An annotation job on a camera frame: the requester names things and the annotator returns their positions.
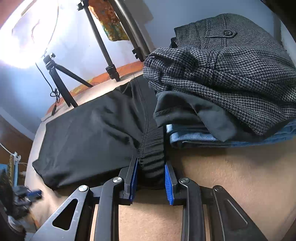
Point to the large black tripod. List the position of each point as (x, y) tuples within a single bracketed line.
[(115, 39)]

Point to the small black tripod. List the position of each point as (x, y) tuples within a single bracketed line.
[(60, 78)]

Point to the orange patterned cloth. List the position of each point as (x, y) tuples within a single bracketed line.
[(108, 18)]

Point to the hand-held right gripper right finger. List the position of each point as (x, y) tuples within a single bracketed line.
[(167, 183)]

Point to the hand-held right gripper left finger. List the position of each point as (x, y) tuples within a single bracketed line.
[(133, 178)]

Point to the grey houndstooth pants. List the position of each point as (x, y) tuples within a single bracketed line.
[(222, 74)]

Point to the blue denim jeans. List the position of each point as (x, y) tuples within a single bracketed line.
[(196, 139)]

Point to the black pants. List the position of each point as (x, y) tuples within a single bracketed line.
[(97, 129)]

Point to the dark grey folded garment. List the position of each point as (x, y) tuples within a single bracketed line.
[(185, 113)]

